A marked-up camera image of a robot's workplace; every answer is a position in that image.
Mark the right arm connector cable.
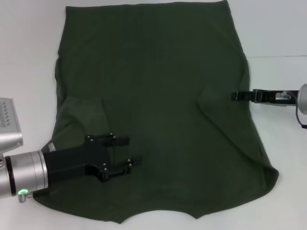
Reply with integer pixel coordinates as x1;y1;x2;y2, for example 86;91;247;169
296;105;307;130

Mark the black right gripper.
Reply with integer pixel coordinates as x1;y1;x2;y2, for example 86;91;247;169
231;89;299;106

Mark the dark green t-shirt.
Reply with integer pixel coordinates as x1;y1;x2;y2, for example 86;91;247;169
32;0;280;225

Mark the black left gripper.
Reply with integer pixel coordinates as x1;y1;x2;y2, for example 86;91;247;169
43;133;142;184

